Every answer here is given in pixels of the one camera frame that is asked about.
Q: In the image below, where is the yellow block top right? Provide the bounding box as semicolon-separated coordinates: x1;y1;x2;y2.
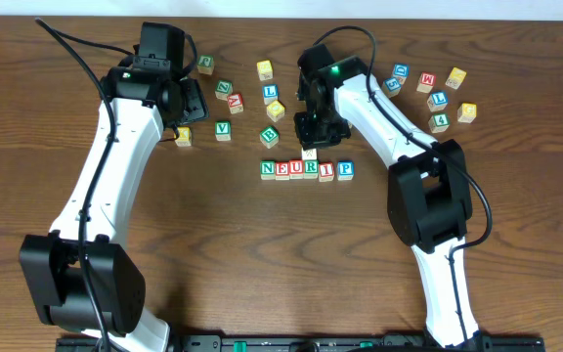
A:
446;66;467;90

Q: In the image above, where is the blue L block centre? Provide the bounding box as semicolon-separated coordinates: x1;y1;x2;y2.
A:
262;84;279;106

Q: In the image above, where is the green B block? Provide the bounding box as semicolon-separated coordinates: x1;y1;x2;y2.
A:
259;126;280;149

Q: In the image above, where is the yellow G block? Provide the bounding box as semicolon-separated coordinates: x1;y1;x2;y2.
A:
457;103;477;123

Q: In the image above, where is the blue P block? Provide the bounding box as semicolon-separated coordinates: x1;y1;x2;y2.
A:
337;160;355;181

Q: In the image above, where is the green block top left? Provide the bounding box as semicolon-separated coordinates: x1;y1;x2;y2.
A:
196;55;215;75

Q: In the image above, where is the red A block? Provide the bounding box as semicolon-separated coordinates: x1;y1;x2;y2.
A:
227;93;243;114

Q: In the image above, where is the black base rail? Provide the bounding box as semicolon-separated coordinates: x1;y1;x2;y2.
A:
55;332;546;352

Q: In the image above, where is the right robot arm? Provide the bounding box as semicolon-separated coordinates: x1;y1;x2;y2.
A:
294;44;479;347

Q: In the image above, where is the red M block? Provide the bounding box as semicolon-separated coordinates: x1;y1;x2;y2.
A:
416;72;436;93

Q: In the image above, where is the red U block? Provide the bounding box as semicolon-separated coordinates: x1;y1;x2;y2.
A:
288;159;305;180

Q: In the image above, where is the green N block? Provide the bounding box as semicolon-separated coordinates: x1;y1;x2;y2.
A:
260;160;276;180

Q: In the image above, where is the green 4 block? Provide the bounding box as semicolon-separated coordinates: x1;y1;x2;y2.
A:
428;113;451;133

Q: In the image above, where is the red I block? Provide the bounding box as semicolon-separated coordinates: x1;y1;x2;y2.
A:
319;162;335;182

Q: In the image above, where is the green R block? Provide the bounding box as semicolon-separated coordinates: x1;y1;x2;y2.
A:
303;159;319;179

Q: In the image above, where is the yellow S block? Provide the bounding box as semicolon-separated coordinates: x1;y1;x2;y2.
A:
302;149;318;160

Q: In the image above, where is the yellow K block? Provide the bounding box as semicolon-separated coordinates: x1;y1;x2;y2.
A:
175;126;193;147

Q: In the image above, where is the green Z block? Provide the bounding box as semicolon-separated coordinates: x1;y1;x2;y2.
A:
215;79;234;101

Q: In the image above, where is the red E block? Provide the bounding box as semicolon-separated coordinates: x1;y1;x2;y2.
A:
275;161;290;181

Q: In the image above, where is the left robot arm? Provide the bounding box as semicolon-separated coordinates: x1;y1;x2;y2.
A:
19;22;209;351

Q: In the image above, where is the blue 5 block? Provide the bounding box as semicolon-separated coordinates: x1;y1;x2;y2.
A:
382;77;402;98

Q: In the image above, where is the blue l block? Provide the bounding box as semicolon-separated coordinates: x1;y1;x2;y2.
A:
427;91;449;112
262;84;279;106

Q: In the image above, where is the blue L block right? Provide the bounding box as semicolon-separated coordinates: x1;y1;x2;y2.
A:
427;91;449;112

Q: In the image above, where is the yellow O block centre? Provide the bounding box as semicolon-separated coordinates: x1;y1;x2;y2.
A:
266;100;285;122

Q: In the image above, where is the blue D block right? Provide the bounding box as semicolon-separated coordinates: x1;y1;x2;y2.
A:
392;63;410;85

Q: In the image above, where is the green V block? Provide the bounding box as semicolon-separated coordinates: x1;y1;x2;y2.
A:
215;121;232;141

